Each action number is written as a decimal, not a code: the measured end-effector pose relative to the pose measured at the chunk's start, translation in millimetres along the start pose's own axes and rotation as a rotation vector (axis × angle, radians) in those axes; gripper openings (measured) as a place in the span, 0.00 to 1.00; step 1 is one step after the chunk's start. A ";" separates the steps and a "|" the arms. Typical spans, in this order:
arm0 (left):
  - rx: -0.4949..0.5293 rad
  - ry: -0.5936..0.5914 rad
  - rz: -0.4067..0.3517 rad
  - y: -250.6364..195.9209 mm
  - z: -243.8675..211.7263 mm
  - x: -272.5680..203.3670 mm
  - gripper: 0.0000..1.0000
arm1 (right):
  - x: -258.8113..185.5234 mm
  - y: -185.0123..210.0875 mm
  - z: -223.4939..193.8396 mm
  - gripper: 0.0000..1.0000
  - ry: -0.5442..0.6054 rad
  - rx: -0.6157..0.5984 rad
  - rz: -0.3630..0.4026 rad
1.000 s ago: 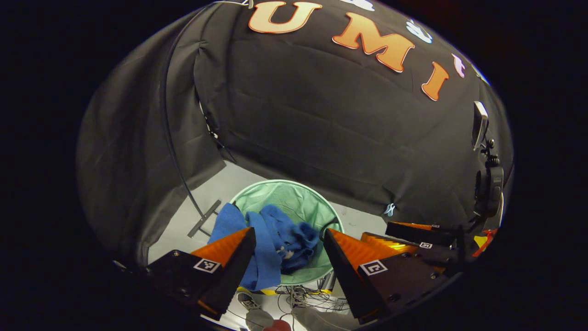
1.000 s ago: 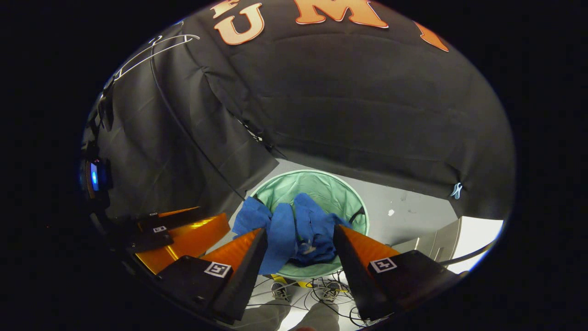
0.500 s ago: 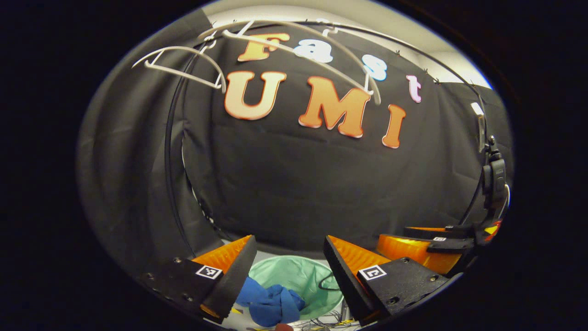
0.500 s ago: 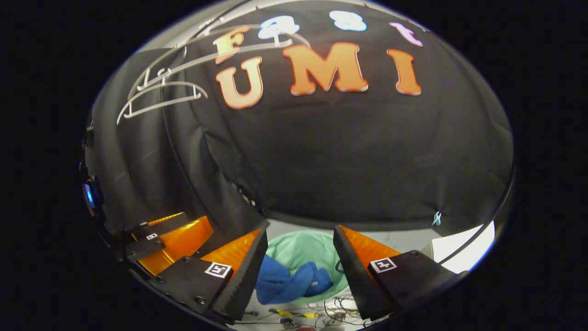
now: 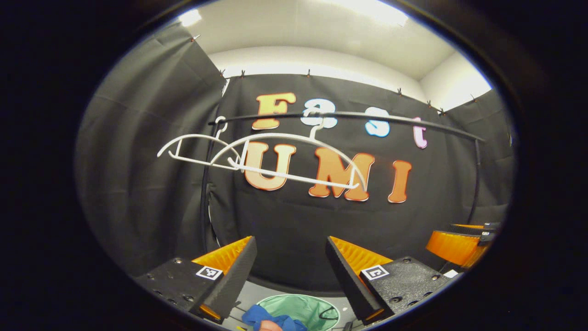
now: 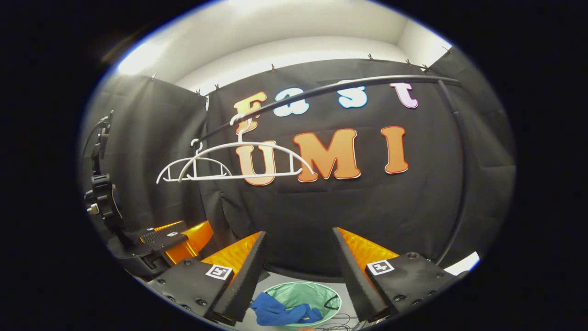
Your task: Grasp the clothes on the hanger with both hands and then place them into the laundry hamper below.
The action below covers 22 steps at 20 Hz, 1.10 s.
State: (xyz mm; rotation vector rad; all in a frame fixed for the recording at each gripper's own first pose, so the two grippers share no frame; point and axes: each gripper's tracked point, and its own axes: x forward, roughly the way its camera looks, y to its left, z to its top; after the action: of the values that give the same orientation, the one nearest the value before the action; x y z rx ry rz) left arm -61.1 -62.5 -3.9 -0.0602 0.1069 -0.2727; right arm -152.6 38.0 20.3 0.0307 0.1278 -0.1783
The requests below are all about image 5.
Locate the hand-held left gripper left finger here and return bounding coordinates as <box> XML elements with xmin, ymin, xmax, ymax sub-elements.
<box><xmin>133</xmin><ymin>236</ymin><xmax>258</xmax><ymax>325</ymax></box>

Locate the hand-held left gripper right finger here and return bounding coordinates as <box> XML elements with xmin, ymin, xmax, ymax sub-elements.
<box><xmin>325</xmin><ymin>236</ymin><xmax>462</xmax><ymax>326</ymax></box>

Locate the blue corduroy jacket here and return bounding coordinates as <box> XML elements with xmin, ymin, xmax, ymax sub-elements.
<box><xmin>242</xmin><ymin>304</ymin><xmax>307</xmax><ymax>331</ymax></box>

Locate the green mesh laundry hamper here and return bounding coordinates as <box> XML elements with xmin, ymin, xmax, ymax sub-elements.
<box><xmin>256</xmin><ymin>294</ymin><xmax>341</xmax><ymax>331</ymax></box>

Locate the white plastic hanger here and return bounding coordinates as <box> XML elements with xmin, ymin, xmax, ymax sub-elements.
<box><xmin>210</xmin><ymin>110</ymin><xmax>368</xmax><ymax>191</ymax></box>
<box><xmin>157</xmin><ymin>116</ymin><xmax>242</xmax><ymax>170</ymax></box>

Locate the small square ceiling light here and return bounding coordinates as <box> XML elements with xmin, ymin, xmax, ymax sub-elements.
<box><xmin>178</xmin><ymin>9</ymin><xmax>203</xmax><ymax>27</ymax></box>

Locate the black clothes rail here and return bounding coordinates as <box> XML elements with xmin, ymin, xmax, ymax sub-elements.
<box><xmin>201</xmin><ymin>110</ymin><xmax>485</xmax><ymax>253</ymax></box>

